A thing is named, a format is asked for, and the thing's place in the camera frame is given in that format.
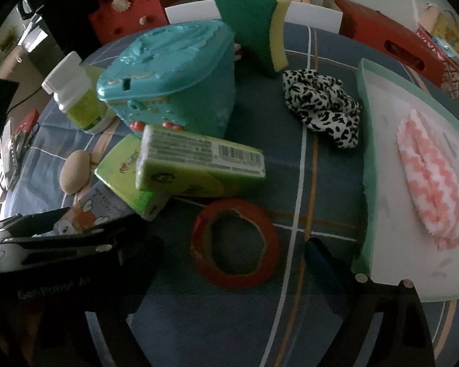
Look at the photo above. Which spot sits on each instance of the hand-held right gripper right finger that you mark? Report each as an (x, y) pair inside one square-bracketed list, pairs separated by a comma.
[(325, 263)]

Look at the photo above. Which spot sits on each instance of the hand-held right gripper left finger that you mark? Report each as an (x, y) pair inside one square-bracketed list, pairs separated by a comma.
[(141, 263)]

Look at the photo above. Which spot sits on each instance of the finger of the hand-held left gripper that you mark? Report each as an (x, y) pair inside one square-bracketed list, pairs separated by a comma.
[(30, 220), (61, 246)]

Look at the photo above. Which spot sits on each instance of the white tray green rim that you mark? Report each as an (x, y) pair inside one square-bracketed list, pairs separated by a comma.
[(386, 206)]

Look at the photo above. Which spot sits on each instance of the white plastic jar lid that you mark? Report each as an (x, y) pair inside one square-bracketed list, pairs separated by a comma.
[(74, 91)]

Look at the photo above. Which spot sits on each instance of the pink white chevron cloth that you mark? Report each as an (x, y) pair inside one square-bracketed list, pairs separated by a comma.
[(428, 176)]

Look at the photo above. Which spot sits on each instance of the leopard print scrunchie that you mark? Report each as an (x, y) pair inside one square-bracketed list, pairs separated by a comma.
[(321, 103)]

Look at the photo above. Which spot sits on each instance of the green yellow sponge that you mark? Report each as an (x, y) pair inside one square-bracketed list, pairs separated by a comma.
[(252, 23)]

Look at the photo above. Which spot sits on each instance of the orange white cartoon packet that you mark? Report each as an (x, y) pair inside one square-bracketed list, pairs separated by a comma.
[(95, 210)]

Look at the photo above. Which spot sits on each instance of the red tape roll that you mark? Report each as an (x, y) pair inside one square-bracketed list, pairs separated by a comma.
[(202, 260)]

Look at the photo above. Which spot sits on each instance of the beige egg-shaped object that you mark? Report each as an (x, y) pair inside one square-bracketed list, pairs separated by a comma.
[(74, 172)]

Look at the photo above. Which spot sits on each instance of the blue plaid blanket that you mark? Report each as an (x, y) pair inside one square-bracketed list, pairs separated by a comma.
[(252, 313)]

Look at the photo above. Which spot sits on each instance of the green cartoon carton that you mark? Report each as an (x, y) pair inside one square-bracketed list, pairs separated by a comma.
[(122, 176)]

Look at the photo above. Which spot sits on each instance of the green carton with barcode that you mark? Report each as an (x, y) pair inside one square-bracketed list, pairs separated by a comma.
[(199, 156)]

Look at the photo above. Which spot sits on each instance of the teal plastic container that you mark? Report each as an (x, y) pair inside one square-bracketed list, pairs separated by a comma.
[(176, 72)]

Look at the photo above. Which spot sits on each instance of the red felt handbag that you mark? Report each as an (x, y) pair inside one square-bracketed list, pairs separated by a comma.
[(130, 11)]

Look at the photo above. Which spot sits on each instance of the red cardboard box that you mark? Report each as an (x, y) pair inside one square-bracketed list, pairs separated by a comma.
[(390, 34)]

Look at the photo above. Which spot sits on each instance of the white foam board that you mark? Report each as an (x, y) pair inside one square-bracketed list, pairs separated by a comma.
[(313, 15)]

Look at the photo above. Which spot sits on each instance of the yellow patterned gift box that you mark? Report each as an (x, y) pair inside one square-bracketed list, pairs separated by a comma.
[(449, 34)]

